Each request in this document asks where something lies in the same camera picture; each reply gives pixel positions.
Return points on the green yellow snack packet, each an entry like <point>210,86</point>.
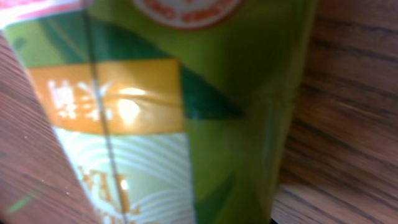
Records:
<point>169,111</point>

